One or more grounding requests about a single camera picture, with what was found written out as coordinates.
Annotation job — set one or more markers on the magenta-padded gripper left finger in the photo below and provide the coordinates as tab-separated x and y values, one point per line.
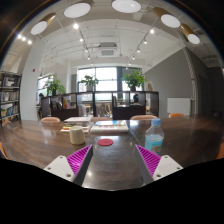
65	166

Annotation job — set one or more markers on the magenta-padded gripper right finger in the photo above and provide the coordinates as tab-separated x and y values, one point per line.
163	166

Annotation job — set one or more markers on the clear water bottle blue cap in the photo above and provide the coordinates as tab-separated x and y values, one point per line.
154	140

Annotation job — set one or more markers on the cream ceramic mug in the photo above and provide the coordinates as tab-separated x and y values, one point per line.
77	136

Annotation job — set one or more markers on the flat round red coaster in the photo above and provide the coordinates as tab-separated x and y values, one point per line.
105	142

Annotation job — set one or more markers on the stack of books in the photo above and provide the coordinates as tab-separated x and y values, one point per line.
77	121

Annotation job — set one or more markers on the large white and blue book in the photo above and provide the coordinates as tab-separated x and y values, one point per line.
110	127

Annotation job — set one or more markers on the low dark shelf unit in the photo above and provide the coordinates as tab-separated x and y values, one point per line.
125	111

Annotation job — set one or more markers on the bushy potted green plant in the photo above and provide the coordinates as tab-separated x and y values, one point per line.
55	86

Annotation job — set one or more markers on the small potted green plant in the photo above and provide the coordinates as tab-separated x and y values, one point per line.
89	81

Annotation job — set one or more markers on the tall dark bookcase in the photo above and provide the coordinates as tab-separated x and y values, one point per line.
10	96

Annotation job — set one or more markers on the large potted green plant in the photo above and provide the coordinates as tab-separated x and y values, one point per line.
134	79

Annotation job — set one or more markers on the ceiling air conditioner unit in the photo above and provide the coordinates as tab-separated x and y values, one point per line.
108	50

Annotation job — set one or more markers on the ceiling lights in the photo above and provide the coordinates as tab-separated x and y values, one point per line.
77	10

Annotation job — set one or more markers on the white wall radiator panel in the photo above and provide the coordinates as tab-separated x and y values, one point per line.
178	106

